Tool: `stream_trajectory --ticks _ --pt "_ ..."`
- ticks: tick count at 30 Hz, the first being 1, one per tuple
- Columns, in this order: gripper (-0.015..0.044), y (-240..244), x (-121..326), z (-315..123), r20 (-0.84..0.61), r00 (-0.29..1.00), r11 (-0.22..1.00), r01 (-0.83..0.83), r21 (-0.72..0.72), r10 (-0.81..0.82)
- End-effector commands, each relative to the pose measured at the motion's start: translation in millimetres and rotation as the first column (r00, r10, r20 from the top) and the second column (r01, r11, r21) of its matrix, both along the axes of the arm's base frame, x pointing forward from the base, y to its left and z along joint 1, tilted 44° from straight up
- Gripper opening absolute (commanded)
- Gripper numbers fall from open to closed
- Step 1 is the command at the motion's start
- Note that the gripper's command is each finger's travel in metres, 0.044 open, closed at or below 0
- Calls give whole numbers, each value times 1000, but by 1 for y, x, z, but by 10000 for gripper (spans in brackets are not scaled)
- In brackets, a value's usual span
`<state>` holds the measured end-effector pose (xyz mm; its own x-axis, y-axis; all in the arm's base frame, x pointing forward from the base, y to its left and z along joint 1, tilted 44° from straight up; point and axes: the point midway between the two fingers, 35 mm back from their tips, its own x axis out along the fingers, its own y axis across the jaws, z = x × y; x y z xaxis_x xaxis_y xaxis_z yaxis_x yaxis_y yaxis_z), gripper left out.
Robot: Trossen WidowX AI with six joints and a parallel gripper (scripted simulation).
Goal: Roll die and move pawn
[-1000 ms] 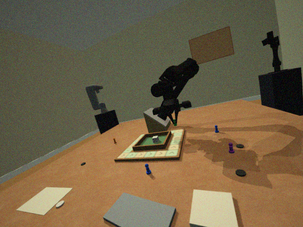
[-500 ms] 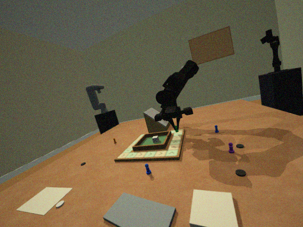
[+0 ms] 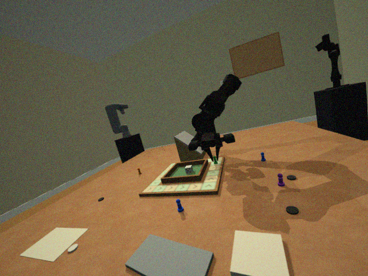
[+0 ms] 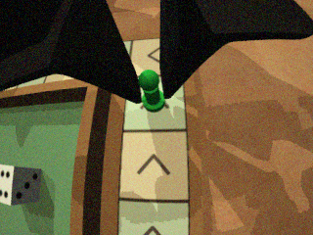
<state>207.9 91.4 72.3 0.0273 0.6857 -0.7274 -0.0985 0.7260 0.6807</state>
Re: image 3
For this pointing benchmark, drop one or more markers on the purple pawn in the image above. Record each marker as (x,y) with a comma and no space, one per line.
(280,178)

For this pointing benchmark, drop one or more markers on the white die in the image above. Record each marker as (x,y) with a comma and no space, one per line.
(189,169)

